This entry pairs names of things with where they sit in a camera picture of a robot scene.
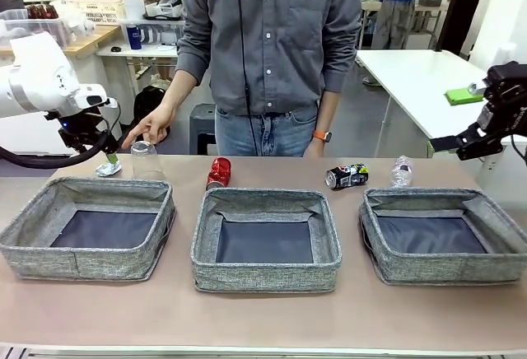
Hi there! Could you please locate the black backpack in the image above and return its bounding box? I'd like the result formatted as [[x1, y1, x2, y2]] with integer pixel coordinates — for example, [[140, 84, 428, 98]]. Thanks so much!
[[133, 86, 172, 146]]

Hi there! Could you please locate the white plastic crate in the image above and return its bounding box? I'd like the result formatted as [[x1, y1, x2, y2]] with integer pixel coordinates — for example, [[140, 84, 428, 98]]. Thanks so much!
[[61, 0, 127, 26]]

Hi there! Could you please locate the wood-topped white counter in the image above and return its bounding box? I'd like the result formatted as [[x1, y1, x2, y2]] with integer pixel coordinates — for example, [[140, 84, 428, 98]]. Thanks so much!
[[0, 25, 123, 156]]

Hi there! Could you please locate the person in grey shirt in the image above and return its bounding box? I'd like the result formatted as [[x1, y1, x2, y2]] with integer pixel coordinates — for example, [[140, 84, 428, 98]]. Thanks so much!
[[175, 0, 363, 158]]

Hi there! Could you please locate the mannequin in red top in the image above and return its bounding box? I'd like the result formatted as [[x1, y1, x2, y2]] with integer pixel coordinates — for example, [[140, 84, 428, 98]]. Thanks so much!
[[436, 0, 501, 58]]

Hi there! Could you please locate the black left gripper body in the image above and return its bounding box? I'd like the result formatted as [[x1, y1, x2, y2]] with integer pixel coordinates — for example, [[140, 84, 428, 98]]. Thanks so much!
[[48, 107, 119, 154]]

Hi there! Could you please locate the crushed red can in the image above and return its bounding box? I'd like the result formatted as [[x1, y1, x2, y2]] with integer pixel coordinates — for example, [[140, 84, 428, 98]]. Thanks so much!
[[205, 156, 232, 191]]

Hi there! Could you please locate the white table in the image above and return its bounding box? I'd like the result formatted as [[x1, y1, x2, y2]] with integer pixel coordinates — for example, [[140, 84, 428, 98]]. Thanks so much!
[[354, 49, 527, 158]]

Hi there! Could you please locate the person's left forearm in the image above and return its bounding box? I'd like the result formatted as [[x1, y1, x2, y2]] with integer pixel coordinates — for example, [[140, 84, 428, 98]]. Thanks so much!
[[315, 86, 343, 138]]

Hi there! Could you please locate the clear plastic storage box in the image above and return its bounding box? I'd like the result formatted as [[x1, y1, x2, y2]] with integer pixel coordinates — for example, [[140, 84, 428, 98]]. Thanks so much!
[[0, 8, 77, 49]]

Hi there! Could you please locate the thin black shirt cable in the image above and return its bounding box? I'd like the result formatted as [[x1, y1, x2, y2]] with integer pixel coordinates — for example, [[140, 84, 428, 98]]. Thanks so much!
[[235, 0, 263, 157]]

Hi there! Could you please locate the crushed black can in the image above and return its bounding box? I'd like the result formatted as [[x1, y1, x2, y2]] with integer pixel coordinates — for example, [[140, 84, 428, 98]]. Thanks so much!
[[325, 163, 369, 190]]

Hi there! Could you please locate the clear plastic bottle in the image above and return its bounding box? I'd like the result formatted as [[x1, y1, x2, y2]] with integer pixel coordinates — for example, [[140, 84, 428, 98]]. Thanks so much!
[[389, 155, 414, 189]]

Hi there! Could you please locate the brown bottles pack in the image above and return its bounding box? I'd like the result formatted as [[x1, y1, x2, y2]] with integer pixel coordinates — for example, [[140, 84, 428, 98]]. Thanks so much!
[[26, 3, 58, 21]]

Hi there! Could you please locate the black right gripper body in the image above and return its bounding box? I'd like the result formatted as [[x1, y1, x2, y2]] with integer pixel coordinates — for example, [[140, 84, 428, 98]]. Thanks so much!
[[502, 86, 527, 136]]

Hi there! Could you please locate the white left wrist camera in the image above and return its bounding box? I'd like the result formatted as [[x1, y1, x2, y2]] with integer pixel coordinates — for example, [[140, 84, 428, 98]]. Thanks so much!
[[76, 84, 119, 110]]

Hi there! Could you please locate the white jar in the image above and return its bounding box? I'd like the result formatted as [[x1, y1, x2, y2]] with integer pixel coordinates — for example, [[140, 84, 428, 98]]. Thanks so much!
[[123, 0, 146, 22]]

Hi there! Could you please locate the grey plastic stool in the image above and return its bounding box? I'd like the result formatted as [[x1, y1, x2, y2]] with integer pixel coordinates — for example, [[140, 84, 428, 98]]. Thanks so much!
[[189, 103, 217, 156]]

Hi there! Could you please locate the blue bottle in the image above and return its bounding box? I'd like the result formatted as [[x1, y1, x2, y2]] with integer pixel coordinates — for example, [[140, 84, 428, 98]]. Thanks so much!
[[125, 23, 144, 51]]

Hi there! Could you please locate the grey fabric basket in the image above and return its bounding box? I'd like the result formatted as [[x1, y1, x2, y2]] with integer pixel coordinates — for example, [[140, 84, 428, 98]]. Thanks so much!
[[189, 188, 343, 293], [358, 187, 527, 286], [0, 176, 177, 282]]

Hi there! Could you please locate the clear plastic cup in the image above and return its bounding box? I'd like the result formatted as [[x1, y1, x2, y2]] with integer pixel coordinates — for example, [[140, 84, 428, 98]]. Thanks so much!
[[130, 141, 168, 182]]

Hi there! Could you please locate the white paper ball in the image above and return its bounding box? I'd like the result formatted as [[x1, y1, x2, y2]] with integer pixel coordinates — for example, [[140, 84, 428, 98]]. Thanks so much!
[[95, 160, 123, 178]]

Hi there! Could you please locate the person's left hand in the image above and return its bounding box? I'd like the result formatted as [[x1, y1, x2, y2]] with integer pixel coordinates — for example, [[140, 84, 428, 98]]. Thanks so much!
[[303, 140, 326, 157]]

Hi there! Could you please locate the person's right forearm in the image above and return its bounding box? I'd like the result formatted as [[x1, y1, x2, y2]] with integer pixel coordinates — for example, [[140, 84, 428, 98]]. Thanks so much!
[[158, 71, 198, 118]]

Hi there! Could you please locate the white low desk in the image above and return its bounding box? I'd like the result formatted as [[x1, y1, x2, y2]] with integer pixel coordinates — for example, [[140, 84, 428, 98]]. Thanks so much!
[[96, 40, 182, 100]]

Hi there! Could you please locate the white black sneaker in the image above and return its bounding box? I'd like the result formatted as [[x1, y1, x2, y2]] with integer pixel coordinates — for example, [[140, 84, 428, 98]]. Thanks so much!
[[142, 0, 184, 21]]

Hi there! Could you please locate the person's right hand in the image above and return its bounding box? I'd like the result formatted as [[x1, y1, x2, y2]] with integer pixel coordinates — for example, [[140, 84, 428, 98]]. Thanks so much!
[[120, 102, 179, 151]]

